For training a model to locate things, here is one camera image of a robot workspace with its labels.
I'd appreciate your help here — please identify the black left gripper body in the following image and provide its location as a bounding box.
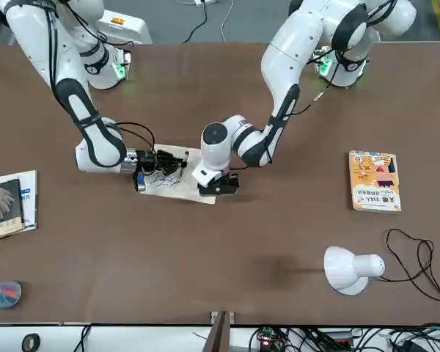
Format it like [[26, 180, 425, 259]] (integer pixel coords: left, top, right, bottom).
[[208, 170, 240, 188]]

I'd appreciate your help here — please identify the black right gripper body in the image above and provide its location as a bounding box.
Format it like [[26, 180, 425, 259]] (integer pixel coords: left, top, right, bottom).
[[136, 147, 174, 176]]

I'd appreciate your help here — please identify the white scribbled notebook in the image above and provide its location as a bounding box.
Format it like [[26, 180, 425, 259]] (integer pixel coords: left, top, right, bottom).
[[138, 144, 218, 205]]

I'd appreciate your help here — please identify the white blue book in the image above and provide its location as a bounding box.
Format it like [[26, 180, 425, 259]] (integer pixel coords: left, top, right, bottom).
[[0, 169, 38, 231]]

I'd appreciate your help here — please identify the white cart yellow label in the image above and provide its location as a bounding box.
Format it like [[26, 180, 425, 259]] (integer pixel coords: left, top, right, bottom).
[[96, 7, 153, 45]]

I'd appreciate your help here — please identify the white desk lamp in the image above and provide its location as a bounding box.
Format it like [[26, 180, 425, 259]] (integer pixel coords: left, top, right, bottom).
[[322, 246, 387, 296]]

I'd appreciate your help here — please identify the orange illustrated book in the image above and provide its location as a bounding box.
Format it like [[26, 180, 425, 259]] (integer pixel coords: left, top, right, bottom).
[[349, 149, 403, 213]]

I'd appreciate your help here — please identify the small red-lit circuit board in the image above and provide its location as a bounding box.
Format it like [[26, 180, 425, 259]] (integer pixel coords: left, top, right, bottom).
[[255, 325, 280, 348]]

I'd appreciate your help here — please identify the translucent blue pen cup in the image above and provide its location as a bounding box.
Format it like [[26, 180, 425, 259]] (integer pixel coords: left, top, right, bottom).
[[0, 280, 22, 311]]

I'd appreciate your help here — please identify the black tape roll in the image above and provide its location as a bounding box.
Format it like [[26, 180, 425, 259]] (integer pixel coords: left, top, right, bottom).
[[21, 332, 42, 351]]

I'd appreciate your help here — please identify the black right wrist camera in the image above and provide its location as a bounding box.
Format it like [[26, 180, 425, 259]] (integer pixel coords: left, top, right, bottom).
[[133, 171, 148, 193]]

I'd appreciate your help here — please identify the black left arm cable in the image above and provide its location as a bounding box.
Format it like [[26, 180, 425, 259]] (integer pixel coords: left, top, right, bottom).
[[265, 0, 397, 169]]

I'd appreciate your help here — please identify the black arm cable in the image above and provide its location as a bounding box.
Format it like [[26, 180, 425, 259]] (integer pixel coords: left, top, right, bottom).
[[265, 0, 397, 169], [47, 0, 157, 157]]

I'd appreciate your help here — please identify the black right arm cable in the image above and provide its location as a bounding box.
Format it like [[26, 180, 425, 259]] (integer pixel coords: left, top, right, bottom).
[[47, 0, 157, 157]]

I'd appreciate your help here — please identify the aluminium frame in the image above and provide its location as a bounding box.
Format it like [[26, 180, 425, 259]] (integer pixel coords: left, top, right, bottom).
[[207, 310, 238, 352]]

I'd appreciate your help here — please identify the black lamp cable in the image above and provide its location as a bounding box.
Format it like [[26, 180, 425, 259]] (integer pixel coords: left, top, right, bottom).
[[383, 228, 440, 302]]

